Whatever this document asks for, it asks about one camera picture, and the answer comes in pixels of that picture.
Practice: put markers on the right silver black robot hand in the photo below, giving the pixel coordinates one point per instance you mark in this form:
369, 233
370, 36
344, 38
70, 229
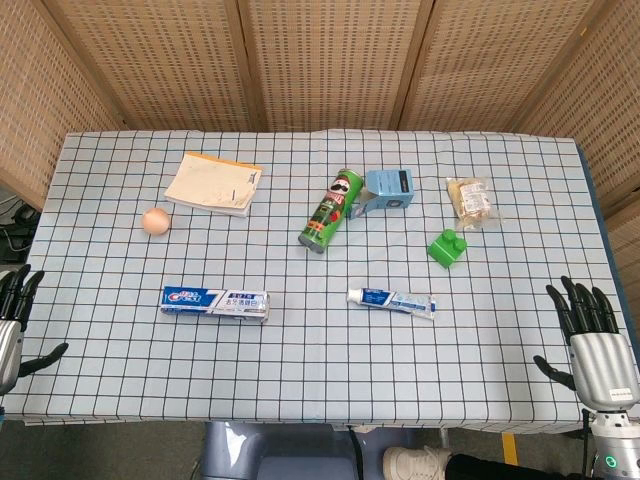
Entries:
602, 365

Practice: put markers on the green Pringles can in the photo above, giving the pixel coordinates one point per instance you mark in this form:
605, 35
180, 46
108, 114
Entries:
327, 212

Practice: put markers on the cream notebook with orange spine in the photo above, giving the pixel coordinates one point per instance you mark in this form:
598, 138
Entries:
212, 185

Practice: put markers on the blue white toothpaste tube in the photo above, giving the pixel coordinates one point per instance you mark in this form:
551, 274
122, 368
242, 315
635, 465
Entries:
390, 301

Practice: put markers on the blue white toothpaste carton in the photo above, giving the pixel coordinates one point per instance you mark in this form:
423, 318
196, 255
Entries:
215, 303

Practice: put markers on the woven rattan screen panel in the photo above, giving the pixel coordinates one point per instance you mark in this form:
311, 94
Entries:
35, 100
605, 110
160, 60
330, 60
495, 60

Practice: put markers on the clear-wrapped snack packet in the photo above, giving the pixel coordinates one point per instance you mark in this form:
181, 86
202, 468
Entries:
471, 200

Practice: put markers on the blue small carton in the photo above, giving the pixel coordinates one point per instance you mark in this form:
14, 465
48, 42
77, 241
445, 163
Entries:
390, 187

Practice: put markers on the green toy building block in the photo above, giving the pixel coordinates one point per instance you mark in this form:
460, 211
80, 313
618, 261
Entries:
446, 250

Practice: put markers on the yellow floor tape strip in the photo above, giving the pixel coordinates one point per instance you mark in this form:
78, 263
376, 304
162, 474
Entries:
509, 448

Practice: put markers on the blue checked tablecloth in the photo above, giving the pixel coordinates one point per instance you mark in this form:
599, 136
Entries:
320, 360

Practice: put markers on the brown egg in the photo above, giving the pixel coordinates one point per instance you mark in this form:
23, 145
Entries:
156, 220

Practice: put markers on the white sneaker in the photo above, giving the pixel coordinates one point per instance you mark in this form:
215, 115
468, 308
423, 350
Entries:
415, 462

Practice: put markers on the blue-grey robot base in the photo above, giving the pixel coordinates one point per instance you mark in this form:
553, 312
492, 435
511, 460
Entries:
280, 455

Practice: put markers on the black trouser leg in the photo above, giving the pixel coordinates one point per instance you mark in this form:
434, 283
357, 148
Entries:
500, 470

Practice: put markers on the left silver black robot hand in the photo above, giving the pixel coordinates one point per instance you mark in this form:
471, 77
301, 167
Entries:
10, 345

